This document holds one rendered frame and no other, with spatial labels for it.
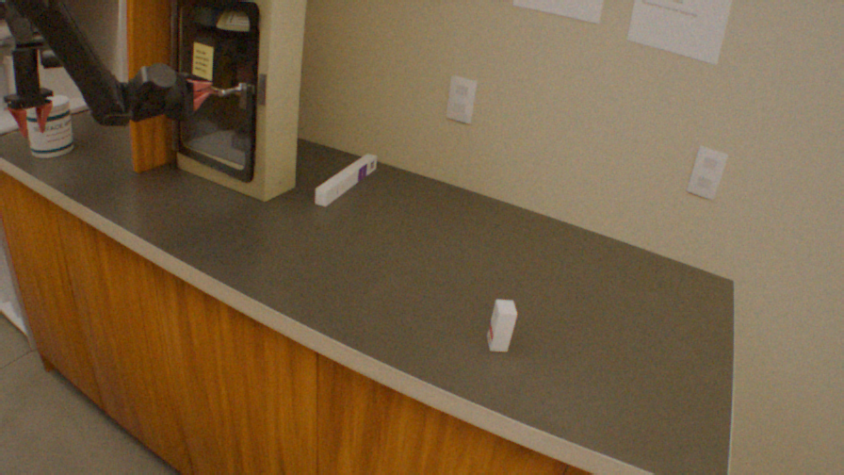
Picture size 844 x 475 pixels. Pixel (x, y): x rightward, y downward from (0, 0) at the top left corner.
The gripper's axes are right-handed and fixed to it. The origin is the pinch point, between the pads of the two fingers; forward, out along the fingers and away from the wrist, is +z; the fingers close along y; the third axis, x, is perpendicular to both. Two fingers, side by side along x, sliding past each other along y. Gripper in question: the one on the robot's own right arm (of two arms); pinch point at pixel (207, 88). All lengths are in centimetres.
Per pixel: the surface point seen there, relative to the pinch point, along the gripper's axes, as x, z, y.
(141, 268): 2.4, -20.0, -36.5
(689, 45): -89, 50, 22
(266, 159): -11.4, 7.3, -15.8
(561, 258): -75, 28, -26
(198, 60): 8.9, 5.0, 4.2
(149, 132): 25.6, 2.0, -15.9
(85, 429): 51, -26, -120
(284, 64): -11.5, 12.3, 5.0
